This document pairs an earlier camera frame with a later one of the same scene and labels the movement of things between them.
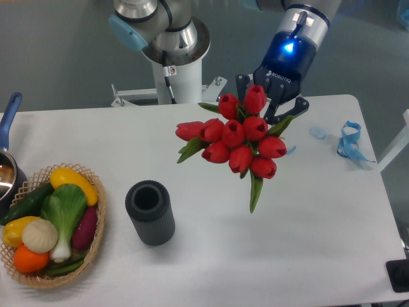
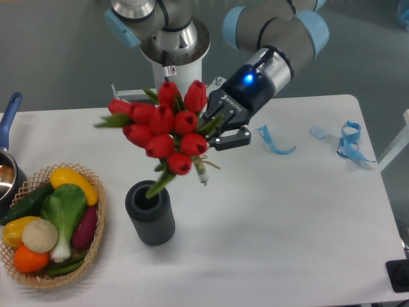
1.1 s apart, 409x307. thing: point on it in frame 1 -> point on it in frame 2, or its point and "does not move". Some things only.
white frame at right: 402,141 does not move
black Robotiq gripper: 288,59 -> 243,96
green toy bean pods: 66,267 does not move
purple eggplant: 85,227 does not move
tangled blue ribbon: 348,146 does not move
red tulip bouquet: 237,133 -> 172,126
